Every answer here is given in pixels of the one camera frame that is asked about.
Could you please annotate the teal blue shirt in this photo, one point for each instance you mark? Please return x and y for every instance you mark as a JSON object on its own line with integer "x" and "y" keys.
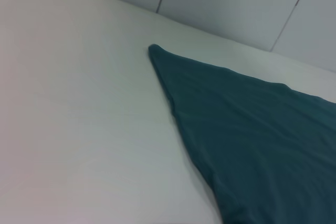
{"x": 249, "y": 129}

